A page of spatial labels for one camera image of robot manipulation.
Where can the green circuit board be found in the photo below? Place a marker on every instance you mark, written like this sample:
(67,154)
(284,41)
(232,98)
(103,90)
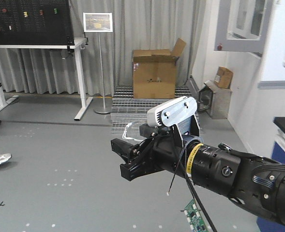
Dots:
(194,217)

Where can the grey metal duct box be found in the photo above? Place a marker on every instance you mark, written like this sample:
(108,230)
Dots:
(214,100)

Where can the black pegboard panel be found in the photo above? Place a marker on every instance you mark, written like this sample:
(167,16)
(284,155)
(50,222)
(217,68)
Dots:
(35,22)

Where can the framed sign on stand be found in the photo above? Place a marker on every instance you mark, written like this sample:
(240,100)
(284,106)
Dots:
(99,23)

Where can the large cardboard box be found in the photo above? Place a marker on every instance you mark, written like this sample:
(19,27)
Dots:
(155,72)

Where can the clear glass beaker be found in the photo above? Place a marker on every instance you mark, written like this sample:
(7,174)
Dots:
(132,131)

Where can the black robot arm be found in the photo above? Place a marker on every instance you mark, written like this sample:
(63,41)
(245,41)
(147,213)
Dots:
(255,184)

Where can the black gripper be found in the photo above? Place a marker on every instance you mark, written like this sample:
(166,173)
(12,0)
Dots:
(144,158)

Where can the small cardboard box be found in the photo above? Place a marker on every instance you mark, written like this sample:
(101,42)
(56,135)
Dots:
(223,77)

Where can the metal grate platform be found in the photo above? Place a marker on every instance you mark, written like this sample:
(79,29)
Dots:
(126,109)

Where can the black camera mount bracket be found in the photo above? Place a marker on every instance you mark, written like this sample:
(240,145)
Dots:
(177,124)

